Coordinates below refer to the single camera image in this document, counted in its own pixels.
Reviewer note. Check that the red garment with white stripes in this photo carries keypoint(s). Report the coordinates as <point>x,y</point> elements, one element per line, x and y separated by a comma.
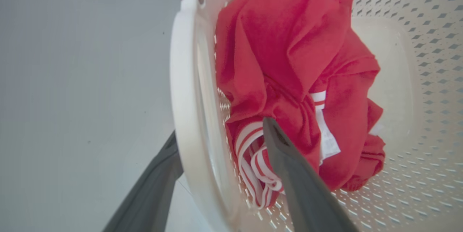
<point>289,62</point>

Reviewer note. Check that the white perforated plastic laundry basket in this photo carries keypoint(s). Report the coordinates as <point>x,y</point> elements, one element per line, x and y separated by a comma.
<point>416,98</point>

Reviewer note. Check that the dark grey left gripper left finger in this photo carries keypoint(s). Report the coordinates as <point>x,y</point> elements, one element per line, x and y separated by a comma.
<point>152,196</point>

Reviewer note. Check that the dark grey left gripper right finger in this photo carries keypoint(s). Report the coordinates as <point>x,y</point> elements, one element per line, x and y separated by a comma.
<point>307,192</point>

